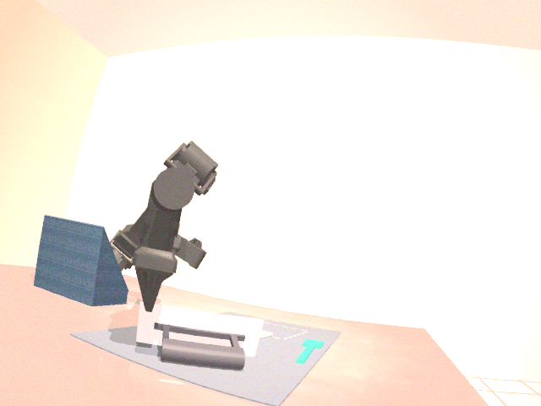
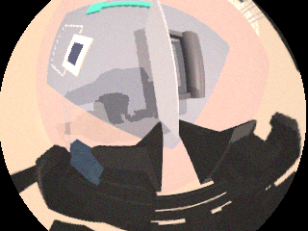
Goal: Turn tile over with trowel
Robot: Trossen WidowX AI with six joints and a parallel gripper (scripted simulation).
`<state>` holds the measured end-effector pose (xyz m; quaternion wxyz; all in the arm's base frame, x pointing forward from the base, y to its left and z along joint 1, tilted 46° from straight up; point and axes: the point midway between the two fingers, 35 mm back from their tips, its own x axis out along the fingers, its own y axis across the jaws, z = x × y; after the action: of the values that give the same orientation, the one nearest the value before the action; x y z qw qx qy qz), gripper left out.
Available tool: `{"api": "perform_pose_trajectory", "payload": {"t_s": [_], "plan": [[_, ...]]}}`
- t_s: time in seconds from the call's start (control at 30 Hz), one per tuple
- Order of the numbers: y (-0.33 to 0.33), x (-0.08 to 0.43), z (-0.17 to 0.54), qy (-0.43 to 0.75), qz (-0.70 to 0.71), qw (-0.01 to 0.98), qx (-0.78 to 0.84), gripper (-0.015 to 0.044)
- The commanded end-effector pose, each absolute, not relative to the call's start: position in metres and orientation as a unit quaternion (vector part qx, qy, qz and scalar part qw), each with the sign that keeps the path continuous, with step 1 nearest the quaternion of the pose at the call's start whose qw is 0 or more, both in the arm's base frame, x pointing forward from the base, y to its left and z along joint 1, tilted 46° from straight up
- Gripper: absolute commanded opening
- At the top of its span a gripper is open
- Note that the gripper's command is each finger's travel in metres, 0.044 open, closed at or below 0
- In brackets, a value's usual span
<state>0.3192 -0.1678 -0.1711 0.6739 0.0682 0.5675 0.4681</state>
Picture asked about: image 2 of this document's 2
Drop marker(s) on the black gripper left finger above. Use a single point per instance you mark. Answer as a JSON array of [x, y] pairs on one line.
[[146, 155]]

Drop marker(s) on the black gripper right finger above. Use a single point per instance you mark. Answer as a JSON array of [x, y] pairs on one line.
[[207, 148]]

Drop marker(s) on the white square tile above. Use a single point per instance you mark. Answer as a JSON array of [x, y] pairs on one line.
[[77, 50]]

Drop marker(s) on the turquoise small trowel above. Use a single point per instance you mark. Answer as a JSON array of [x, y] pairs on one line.
[[97, 8]]

